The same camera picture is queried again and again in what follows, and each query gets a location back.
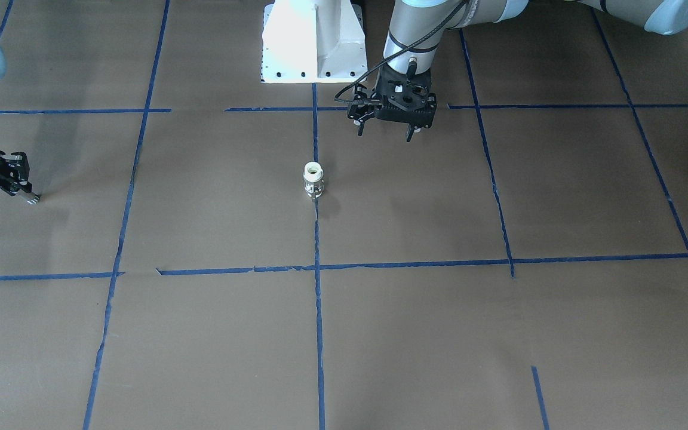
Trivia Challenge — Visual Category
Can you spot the metal pipe fitting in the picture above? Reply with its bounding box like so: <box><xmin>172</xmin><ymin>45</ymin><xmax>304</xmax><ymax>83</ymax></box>
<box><xmin>24</xmin><ymin>192</ymin><xmax>41</xmax><ymax>205</ymax></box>

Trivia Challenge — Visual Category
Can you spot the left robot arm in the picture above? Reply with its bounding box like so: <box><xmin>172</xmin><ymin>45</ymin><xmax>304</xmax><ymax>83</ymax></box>
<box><xmin>376</xmin><ymin>1</ymin><xmax>688</xmax><ymax>78</ymax></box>

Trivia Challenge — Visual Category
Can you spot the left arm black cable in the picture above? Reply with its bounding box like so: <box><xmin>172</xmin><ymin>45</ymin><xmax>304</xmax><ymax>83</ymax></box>
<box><xmin>334</xmin><ymin>0</ymin><xmax>470</xmax><ymax>102</ymax></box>

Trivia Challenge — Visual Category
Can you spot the white pedestal column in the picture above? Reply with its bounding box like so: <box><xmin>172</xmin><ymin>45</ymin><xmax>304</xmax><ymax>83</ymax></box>
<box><xmin>260</xmin><ymin>1</ymin><xmax>368</xmax><ymax>84</ymax></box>

